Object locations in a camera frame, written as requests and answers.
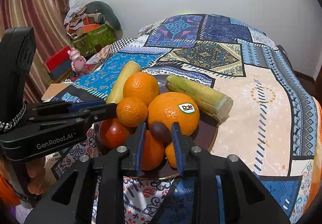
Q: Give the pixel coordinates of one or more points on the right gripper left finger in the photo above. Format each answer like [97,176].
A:
[135,145]

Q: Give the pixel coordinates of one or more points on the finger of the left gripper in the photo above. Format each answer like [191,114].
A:
[65,118]
[75,106]

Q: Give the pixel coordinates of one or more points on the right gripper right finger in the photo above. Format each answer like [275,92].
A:
[182,145]

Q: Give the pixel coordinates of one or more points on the small tangerine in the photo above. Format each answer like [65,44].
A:
[170,155]

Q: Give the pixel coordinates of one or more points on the orange-red tomato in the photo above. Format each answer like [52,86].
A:
[153,153]

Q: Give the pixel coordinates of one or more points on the dark red tomato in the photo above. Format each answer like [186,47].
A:
[113,133]

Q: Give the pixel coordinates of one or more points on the small mandarin orange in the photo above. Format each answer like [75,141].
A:
[131,111]

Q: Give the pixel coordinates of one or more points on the green-yellow sugarcane piece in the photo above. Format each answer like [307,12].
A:
[210,101]

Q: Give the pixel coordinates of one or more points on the orange sleeve forearm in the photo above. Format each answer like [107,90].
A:
[7,194]

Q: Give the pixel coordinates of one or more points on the left hand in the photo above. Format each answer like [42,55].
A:
[36,172]

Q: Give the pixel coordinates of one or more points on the cardboard piece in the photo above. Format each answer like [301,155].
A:
[54,89]

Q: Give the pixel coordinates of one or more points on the dark purple plate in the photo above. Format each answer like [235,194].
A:
[204,136]

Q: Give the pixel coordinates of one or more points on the orange with sticker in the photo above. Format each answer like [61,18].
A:
[172,107]

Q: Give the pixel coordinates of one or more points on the red and blue box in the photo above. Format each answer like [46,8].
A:
[59,63]

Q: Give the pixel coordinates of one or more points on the pink plush toy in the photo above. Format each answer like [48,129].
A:
[77,60]

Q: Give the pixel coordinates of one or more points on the plain orange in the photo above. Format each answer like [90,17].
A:
[143,86]

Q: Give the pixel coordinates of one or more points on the green patterned box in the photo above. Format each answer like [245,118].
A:
[90,42]

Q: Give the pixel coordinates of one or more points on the patchwork patterned blanket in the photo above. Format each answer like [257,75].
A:
[274,125]

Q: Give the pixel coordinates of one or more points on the dark green pillow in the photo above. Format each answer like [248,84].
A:
[109,17]

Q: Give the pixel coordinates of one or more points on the striped red curtain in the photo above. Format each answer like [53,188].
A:
[46,17]

